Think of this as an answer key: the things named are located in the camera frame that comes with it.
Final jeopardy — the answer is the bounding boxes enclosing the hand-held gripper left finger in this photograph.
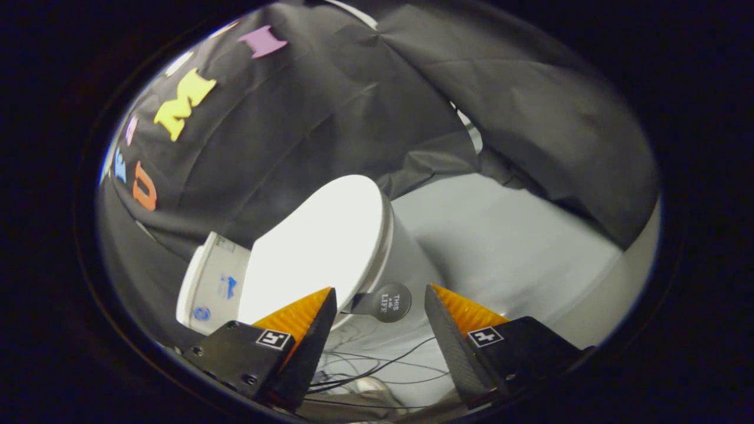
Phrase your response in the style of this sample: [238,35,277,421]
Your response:
[183,287,338,412]

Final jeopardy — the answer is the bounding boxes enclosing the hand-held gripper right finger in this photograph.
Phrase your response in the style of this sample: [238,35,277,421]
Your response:
[424,283,590,411]

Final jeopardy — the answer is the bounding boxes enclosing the grey lid lift handle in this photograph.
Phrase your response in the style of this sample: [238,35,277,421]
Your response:
[342,282,412,323]

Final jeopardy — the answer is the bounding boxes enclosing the white toilet lid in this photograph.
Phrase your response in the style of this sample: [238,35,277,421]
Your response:
[237,174,394,330]

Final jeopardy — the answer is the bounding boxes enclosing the white toilet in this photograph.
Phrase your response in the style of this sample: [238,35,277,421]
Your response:
[176,194,448,354]

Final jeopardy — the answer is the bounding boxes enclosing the black backdrop cloth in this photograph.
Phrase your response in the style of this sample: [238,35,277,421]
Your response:
[97,0,659,348]

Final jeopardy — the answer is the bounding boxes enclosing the black floor cables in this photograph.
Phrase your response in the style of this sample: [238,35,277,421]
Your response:
[303,336,466,413]

